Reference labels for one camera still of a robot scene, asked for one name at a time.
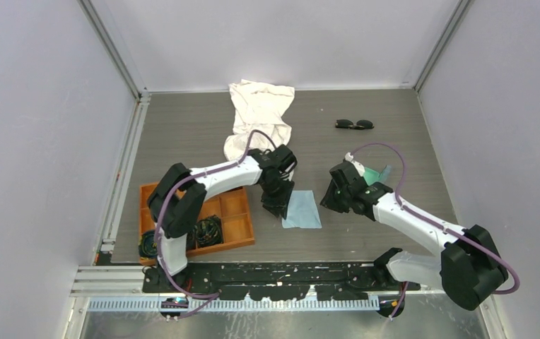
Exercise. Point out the orange wooden divider tray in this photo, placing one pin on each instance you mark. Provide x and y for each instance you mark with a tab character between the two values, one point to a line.
231	207

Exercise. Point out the black sunglasses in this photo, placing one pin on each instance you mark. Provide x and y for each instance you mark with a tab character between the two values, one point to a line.
359	125

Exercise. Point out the slotted aluminium front rail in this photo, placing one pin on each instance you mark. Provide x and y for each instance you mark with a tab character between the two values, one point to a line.
185	304

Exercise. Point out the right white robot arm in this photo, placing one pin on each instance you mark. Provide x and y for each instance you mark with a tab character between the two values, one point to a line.
463	262

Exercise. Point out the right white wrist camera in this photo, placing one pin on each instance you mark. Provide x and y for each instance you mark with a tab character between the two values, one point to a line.
360	168

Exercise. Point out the dark rolled item right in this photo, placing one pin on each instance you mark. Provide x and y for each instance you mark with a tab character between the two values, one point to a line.
208	231

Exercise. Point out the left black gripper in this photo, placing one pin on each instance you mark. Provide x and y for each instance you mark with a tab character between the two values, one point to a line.
278	205

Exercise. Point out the dark rolled item left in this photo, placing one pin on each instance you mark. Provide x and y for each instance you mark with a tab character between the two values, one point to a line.
148	245

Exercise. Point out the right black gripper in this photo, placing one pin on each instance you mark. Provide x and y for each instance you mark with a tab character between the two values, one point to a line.
329	202

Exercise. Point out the white cloth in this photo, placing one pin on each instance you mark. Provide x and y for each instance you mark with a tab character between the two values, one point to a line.
258	123

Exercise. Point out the dark rolled item middle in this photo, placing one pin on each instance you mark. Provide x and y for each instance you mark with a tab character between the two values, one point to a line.
191	241

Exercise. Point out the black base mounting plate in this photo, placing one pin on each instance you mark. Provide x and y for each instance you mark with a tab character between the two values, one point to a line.
277	281

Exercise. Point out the light blue cleaning cloth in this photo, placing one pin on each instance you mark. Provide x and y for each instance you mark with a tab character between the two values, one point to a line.
302	211

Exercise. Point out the dark rolled item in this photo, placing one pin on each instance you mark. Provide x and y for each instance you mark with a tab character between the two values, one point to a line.
148	245
208	231
191	241

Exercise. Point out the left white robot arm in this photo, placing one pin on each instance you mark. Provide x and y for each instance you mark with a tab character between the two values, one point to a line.
176	202

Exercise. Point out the grey-blue glasses case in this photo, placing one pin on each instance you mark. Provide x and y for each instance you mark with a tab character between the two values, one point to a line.
372	176

